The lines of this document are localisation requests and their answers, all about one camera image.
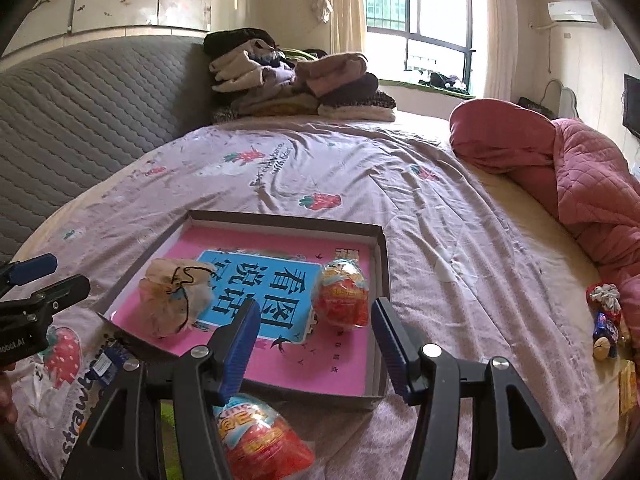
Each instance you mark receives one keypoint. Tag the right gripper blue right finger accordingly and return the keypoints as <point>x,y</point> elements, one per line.
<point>511,437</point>

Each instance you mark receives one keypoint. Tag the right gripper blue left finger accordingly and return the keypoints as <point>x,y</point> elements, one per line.
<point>122,438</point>

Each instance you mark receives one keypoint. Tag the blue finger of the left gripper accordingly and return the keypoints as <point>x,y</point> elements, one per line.
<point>60,292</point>
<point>19,273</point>

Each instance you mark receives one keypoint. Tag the blue cookie packet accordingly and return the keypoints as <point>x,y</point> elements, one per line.
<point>108,363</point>

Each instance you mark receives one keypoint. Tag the beige drawstring pouch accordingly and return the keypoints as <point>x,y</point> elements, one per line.
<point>173,293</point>

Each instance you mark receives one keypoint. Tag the toy egg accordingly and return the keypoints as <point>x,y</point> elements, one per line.
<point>341,297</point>
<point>258,441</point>

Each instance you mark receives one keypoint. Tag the person left hand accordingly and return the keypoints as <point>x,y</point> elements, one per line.
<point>8,410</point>

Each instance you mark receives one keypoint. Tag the yellow snack packet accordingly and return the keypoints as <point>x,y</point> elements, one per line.
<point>627,382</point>

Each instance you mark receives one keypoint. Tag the grey quilted headboard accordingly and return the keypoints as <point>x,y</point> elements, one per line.
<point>73,117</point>

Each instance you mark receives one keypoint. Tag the small clown doll toy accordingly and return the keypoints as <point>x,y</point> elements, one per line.
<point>610,333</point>

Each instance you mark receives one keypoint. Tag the pink strawberry bed sheet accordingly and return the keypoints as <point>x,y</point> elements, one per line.
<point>476,264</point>

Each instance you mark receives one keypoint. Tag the dark cardboard box tray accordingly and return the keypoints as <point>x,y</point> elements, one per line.
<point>290,223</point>

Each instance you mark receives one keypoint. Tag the red quilted blanket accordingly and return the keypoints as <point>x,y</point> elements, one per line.
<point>578,174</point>

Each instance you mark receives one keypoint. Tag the pile of folded clothes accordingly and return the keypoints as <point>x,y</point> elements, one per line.
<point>252,77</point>

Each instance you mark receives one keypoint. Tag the black flat television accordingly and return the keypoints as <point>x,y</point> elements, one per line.
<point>631,105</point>

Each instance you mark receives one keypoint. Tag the beige right curtain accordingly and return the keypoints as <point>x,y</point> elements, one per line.
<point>502,48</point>

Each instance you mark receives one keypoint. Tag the beige curtain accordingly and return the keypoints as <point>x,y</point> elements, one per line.
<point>346,22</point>
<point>502,48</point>

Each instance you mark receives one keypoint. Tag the beige left curtain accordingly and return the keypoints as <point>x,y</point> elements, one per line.
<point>346,22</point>

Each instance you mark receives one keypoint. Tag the window with dark frame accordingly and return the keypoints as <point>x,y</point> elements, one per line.
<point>426,42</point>

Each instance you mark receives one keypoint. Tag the white wall air conditioner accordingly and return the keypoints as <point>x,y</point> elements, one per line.
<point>573,11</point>

